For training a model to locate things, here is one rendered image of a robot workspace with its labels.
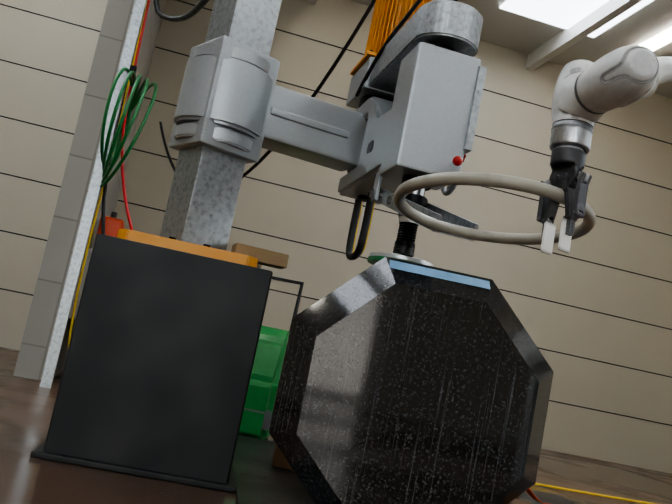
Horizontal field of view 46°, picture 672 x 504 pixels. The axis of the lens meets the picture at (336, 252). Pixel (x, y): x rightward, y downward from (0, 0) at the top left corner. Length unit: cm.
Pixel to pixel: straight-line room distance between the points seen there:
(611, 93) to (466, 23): 103
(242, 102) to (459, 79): 81
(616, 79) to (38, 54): 664
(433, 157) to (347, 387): 79
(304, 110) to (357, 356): 120
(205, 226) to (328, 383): 93
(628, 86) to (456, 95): 100
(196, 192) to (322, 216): 483
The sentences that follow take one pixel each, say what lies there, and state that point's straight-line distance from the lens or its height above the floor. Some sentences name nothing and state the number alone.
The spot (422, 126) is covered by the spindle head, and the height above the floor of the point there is 126.
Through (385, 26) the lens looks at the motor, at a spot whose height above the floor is 185.
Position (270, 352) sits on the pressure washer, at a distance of 419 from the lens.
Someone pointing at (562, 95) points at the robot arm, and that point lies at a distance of 185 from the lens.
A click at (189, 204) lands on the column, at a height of 93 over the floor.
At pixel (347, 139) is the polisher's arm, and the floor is 134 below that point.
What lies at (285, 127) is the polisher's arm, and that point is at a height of 131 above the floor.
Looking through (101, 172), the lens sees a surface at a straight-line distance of 487.
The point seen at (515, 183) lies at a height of 94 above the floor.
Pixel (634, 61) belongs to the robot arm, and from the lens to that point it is 171.
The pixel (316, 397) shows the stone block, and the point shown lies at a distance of 224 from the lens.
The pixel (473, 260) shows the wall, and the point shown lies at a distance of 812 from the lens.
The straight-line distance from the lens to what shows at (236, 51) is 301.
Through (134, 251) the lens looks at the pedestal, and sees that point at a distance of 271.
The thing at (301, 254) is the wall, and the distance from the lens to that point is 760.
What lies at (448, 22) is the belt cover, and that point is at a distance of 266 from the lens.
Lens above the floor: 50
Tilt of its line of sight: 7 degrees up
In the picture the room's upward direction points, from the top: 12 degrees clockwise
